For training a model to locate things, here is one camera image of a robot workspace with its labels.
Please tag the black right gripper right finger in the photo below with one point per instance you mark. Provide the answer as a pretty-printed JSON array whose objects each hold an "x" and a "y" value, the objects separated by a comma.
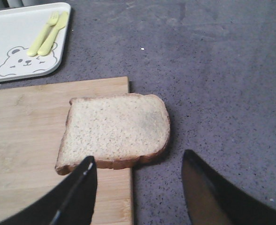
[{"x": 212, "y": 200}]

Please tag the yellow plastic fork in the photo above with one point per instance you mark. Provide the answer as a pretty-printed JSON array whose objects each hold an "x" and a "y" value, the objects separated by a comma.
[{"x": 41, "y": 35}]

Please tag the white bear-print tray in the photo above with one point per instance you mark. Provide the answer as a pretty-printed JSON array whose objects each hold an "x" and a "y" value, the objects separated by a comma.
[{"x": 18, "y": 29}]

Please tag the wooden cutting board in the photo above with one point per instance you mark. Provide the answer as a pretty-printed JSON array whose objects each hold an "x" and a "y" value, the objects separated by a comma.
[{"x": 32, "y": 123}]

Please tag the grey curtain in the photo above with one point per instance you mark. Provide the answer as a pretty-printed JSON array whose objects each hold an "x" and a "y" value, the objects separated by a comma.
[{"x": 5, "y": 4}]

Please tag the yellow plastic knife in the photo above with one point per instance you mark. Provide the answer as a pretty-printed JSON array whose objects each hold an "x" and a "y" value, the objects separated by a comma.
[{"x": 59, "y": 22}]

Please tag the white bread slice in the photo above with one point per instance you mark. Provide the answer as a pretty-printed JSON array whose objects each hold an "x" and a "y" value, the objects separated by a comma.
[{"x": 119, "y": 131}]

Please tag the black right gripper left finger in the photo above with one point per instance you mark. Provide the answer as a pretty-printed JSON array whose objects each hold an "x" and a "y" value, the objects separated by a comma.
[{"x": 71, "y": 202}]

